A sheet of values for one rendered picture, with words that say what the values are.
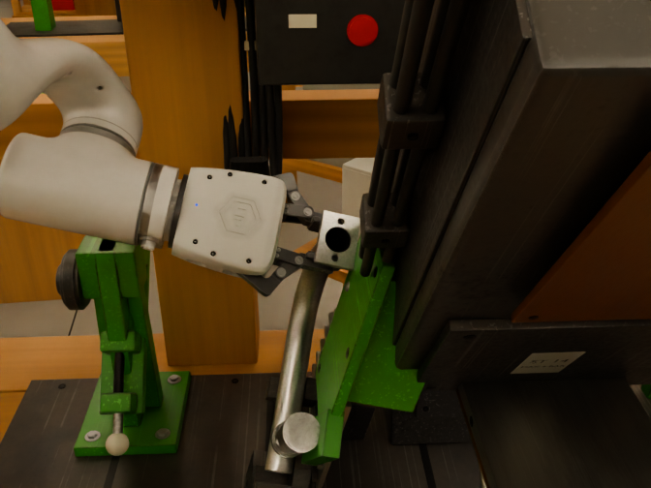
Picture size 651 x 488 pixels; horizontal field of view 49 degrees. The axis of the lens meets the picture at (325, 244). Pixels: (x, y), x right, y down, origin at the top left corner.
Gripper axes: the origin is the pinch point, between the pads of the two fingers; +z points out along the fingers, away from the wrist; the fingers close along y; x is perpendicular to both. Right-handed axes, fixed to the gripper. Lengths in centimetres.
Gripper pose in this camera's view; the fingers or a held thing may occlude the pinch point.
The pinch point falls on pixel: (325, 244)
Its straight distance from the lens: 73.4
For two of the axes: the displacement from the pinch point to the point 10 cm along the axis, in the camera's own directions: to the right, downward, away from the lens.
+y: 1.6, -9.4, 2.9
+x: -2.2, 2.5, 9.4
